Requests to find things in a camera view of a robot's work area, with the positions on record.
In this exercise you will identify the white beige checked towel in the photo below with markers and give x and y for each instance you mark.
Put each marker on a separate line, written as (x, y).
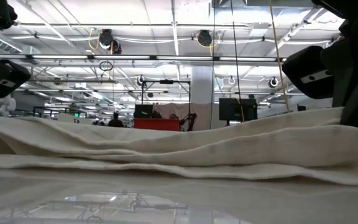
(197, 149)

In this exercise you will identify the small black robot arm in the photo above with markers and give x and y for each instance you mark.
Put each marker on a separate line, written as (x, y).
(190, 119)

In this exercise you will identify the white robot figure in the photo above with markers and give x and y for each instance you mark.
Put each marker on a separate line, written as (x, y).
(6, 105)

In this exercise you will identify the black partition panel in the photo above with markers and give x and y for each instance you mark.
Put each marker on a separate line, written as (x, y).
(301, 108)

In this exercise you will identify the black monitor on stand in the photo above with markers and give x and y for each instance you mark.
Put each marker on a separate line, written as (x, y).
(238, 109)

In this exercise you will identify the person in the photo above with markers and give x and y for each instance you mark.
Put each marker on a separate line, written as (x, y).
(116, 121)

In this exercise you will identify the beige curtain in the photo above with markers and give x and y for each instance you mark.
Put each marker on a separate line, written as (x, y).
(202, 115)

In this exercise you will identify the small black monitor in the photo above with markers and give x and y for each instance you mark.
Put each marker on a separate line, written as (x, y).
(143, 111)

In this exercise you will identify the long light bar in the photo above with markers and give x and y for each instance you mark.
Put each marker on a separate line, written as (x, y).
(166, 57)

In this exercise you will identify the red cabinet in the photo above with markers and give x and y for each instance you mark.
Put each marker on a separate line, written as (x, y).
(155, 124)

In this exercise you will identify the black frame rig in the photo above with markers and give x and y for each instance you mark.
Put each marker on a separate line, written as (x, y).
(166, 81)

